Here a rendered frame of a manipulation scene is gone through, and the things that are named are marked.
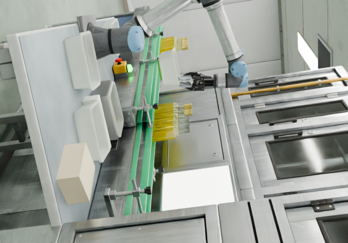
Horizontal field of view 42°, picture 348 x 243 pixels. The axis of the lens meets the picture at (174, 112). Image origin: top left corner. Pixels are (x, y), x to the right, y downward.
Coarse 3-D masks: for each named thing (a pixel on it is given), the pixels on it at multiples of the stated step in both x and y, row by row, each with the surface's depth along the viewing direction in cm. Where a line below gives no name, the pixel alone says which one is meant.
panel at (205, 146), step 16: (192, 128) 248; (208, 128) 245; (224, 128) 242; (176, 144) 237; (192, 144) 235; (208, 144) 232; (224, 144) 229; (176, 160) 224; (192, 160) 222; (208, 160) 220; (224, 160) 217; (160, 192) 203; (160, 208) 194
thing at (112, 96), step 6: (114, 84) 208; (114, 90) 210; (108, 96) 194; (114, 96) 211; (108, 102) 195; (114, 102) 212; (114, 108) 214; (120, 108) 214; (114, 114) 215; (120, 114) 216; (114, 120) 199; (120, 120) 216; (114, 126) 201; (120, 126) 211; (120, 132) 207
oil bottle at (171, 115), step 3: (165, 114) 235; (168, 114) 234; (171, 114) 234; (174, 114) 233; (177, 114) 234; (156, 117) 233; (159, 117) 233; (162, 117) 232; (165, 117) 232; (168, 117) 231; (171, 117) 231; (174, 117) 231; (177, 117) 231; (156, 120) 231
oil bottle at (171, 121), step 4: (160, 120) 230; (164, 120) 229; (168, 120) 228; (172, 120) 228; (176, 120) 228; (156, 124) 227; (160, 124) 226; (164, 124) 226; (168, 124) 226; (176, 124) 226
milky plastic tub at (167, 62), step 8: (160, 56) 216; (168, 56) 215; (176, 56) 235; (160, 64) 217; (168, 64) 216; (176, 64) 236; (160, 72) 219; (168, 72) 217; (176, 72) 216; (168, 80) 218; (176, 80) 216
